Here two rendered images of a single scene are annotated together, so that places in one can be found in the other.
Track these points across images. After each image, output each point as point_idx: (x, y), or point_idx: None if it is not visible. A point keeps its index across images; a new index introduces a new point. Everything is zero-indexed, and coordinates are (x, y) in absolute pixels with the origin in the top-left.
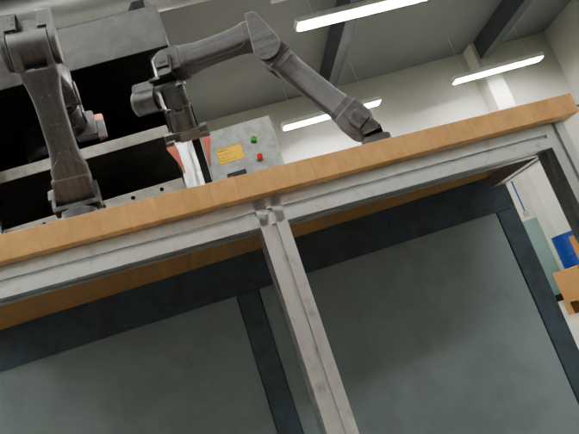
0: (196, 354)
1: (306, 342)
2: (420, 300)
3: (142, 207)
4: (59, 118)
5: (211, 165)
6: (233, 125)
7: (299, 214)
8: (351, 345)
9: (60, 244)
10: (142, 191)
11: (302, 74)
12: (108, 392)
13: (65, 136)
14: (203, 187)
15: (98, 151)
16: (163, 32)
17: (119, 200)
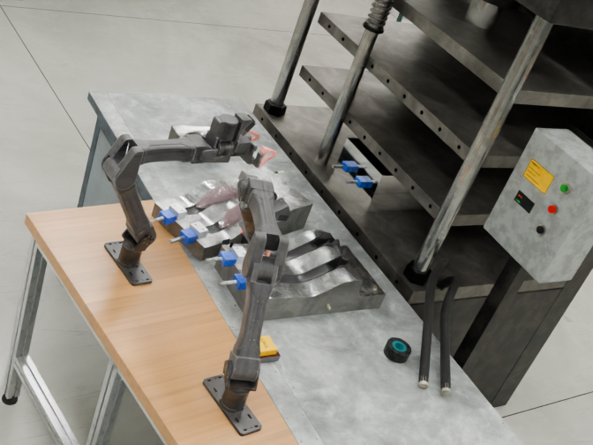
0: None
1: (98, 410)
2: None
3: (81, 302)
4: (123, 207)
5: (517, 167)
6: (566, 153)
7: (120, 375)
8: None
9: (62, 281)
10: (447, 131)
11: (246, 305)
12: None
13: (127, 215)
14: (96, 322)
15: (460, 56)
16: (558, 3)
17: (431, 119)
